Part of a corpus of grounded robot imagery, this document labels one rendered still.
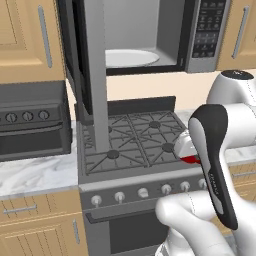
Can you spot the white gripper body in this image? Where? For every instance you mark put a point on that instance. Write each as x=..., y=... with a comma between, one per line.
x=185, y=143

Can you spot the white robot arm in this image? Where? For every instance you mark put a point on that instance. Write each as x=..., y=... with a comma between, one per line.
x=196, y=220

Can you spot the red mug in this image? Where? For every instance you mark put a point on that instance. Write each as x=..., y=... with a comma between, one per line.
x=190, y=160

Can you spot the white microwave turntable plate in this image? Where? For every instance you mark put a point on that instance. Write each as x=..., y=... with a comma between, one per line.
x=131, y=58

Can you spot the grey microwave door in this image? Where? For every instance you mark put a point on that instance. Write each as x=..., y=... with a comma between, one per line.
x=96, y=83

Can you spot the grey microwave oven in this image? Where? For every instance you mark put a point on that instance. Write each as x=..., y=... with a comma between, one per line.
x=166, y=30

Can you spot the white stove knob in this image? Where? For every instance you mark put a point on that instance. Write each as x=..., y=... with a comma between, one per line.
x=166, y=189
x=143, y=192
x=202, y=183
x=119, y=197
x=185, y=186
x=96, y=200

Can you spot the grey gas stove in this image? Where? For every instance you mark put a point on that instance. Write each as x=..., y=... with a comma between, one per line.
x=133, y=160

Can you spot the tan drawer front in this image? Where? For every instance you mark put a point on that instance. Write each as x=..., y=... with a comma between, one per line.
x=243, y=168
x=50, y=205

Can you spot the dark oven door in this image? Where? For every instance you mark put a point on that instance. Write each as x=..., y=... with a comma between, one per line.
x=133, y=233

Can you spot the grey toaster oven knob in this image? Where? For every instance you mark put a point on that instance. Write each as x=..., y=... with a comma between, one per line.
x=43, y=115
x=27, y=116
x=11, y=117

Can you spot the dark grey toaster oven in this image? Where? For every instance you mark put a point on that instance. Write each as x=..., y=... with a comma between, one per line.
x=33, y=133

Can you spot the tan base cupboard door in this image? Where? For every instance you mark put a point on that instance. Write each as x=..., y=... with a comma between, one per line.
x=40, y=238

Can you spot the tan wall cupboard door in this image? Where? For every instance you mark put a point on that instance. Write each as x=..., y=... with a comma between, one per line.
x=23, y=40
x=245, y=33

